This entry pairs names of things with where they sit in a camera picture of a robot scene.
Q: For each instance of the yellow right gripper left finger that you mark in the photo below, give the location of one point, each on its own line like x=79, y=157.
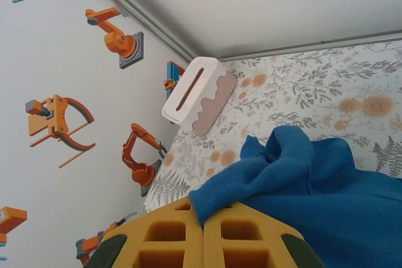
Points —
x=169, y=249

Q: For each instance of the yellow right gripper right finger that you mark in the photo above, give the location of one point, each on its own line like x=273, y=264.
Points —
x=251, y=249

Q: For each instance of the blue t-shirt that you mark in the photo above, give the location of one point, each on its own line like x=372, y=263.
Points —
x=314, y=186

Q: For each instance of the white tissue box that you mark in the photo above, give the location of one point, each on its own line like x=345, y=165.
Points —
x=201, y=92

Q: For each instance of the floral table mat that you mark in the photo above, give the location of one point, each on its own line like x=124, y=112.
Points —
x=314, y=98

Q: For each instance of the orange robot sticker grey plate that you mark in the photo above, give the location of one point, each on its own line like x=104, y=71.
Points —
x=117, y=42

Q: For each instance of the orange block wall sticker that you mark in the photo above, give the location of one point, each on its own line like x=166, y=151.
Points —
x=11, y=221

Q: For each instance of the orange claw gripper wall sticker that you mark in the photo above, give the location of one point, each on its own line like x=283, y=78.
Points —
x=58, y=117

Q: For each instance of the blue orange machine wall sticker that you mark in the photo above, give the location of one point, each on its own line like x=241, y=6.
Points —
x=172, y=76

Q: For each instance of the aluminium rear rail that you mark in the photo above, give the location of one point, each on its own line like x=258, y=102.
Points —
x=314, y=45

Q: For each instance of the aluminium frame post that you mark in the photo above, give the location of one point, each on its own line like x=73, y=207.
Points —
x=138, y=13

